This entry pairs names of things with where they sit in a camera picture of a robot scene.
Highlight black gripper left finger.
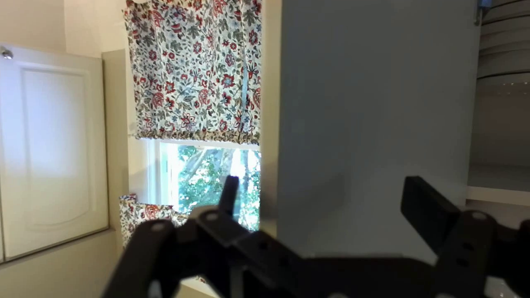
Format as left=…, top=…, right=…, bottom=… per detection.
left=99, top=174, right=306, bottom=298

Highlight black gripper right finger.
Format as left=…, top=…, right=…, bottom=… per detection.
left=401, top=176, right=530, bottom=298

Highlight beige cabinet side panel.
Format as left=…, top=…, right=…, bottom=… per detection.
left=101, top=49, right=134, bottom=236

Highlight white arched-panel cabinet door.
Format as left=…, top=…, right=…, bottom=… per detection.
left=0, top=45, right=111, bottom=266

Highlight bright kitchen window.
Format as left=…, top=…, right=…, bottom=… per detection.
left=139, top=138, right=265, bottom=234

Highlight short floral cafe curtain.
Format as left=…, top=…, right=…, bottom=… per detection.
left=118, top=193, right=192, bottom=252

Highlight floral patterned window curtain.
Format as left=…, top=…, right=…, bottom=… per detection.
left=121, top=0, right=265, bottom=148

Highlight stacked white dishes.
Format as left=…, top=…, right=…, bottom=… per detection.
left=475, top=0, right=530, bottom=83

